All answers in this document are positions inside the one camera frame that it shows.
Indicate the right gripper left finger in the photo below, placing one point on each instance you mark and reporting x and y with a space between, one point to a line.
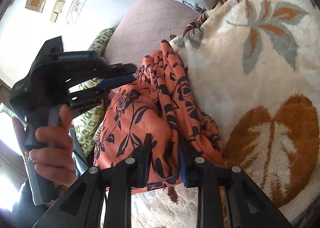
102 197

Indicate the person left hand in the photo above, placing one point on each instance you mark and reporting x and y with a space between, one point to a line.
55 163

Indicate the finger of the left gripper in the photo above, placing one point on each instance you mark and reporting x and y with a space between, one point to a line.
113 83
121 69

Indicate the leaf pattern fleece blanket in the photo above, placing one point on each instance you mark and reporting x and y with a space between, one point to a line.
253 66

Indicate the mauve quilted bed sheet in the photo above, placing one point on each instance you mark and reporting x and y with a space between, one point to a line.
144 26

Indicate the green white patterned pillow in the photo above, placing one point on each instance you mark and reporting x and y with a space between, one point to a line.
91 115

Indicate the orange floral blouse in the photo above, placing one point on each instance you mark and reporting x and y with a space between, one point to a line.
160 103

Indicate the blue folded cloth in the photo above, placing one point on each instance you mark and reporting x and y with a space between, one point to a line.
81 164

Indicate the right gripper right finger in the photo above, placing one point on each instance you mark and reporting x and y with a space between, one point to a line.
226 197

